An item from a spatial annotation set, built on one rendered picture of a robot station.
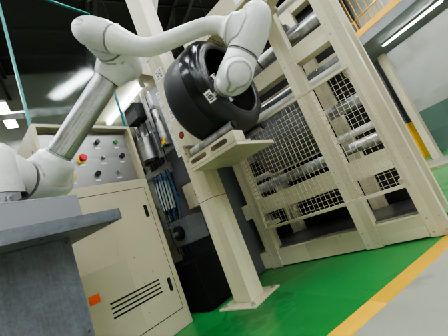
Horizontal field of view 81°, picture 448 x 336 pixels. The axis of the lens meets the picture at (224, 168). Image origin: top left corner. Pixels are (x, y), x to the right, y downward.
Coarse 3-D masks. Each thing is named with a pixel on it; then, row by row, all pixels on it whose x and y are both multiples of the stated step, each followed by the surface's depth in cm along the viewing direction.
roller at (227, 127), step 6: (228, 126) 133; (234, 126) 132; (216, 132) 139; (222, 132) 136; (210, 138) 141; (216, 138) 140; (198, 144) 148; (204, 144) 145; (210, 144) 144; (192, 150) 151; (198, 150) 149
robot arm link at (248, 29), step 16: (256, 0) 78; (208, 16) 84; (224, 16) 82; (240, 16) 78; (256, 16) 77; (112, 32) 90; (128, 32) 91; (176, 32) 86; (192, 32) 85; (208, 32) 85; (224, 32) 81; (240, 32) 78; (256, 32) 77; (112, 48) 92; (128, 48) 90; (144, 48) 89; (160, 48) 88; (256, 48) 79
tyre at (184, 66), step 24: (192, 48) 137; (216, 48) 149; (168, 72) 144; (192, 72) 129; (216, 72) 176; (168, 96) 140; (192, 96) 131; (240, 96) 178; (192, 120) 138; (216, 120) 135; (240, 120) 140
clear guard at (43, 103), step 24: (0, 0) 151; (24, 0) 162; (48, 0) 174; (24, 24) 155; (48, 24) 167; (24, 48) 150; (48, 48) 160; (72, 48) 172; (24, 72) 144; (48, 72) 154; (72, 72) 165; (24, 96) 139; (48, 96) 148; (72, 96) 159; (48, 120) 143; (120, 120) 176
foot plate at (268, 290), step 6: (264, 288) 158; (270, 288) 154; (276, 288) 152; (264, 294) 148; (270, 294) 146; (234, 300) 158; (258, 300) 142; (264, 300) 141; (228, 306) 151; (234, 306) 148; (240, 306) 144; (246, 306) 140; (252, 306) 137
